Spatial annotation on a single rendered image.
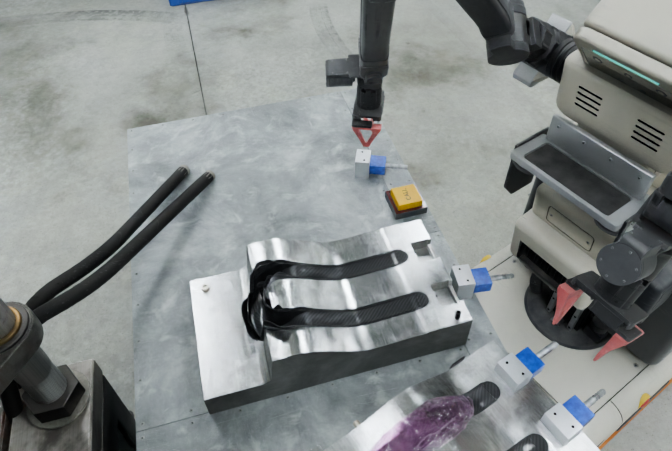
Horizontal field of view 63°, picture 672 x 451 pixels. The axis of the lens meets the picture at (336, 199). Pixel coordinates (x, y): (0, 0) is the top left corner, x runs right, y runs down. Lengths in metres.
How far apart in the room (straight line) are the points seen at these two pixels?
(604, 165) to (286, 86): 2.25
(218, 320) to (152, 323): 0.16
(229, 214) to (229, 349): 0.40
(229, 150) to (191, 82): 1.79
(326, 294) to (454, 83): 2.28
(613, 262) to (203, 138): 1.11
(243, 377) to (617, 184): 0.77
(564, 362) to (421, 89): 1.80
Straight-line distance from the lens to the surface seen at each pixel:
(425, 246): 1.19
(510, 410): 1.04
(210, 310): 1.12
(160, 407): 1.12
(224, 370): 1.05
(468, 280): 1.16
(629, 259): 0.81
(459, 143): 2.79
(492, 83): 3.24
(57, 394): 1.15
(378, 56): 1.09
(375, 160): 1.40
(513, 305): 1.86
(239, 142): 1.54
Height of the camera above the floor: 1.78
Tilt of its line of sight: 46 degrees down
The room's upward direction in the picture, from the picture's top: 1 degrees counter-clockwise
